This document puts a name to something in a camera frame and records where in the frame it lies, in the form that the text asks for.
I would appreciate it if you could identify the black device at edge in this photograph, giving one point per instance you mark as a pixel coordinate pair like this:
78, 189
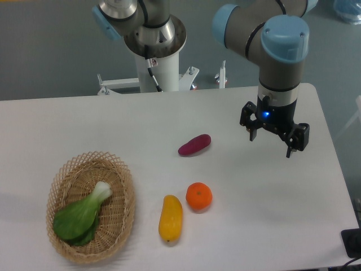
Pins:
351, 240

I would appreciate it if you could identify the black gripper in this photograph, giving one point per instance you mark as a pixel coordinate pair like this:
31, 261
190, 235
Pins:
277, 120

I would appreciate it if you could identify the orange fruit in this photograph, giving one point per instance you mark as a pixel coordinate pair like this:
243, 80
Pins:
199, 196

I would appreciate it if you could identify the blue plastic bag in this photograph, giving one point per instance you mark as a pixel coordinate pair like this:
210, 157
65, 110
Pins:
348, 10

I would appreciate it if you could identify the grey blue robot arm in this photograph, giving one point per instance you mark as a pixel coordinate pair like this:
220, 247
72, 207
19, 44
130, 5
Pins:
270, 34

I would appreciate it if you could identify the green bok choy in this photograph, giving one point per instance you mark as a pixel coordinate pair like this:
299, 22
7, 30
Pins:
76, 224

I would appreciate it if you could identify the yellow mango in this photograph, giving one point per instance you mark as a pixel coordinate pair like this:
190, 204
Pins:
171, 219

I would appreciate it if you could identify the woven bamboo basket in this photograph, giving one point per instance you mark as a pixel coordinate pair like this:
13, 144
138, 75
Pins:
76, 180

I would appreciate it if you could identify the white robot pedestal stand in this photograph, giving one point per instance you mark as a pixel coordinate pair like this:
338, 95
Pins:
154, 75

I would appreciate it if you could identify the purple sweet potato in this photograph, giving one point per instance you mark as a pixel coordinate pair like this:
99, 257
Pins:
195, 145

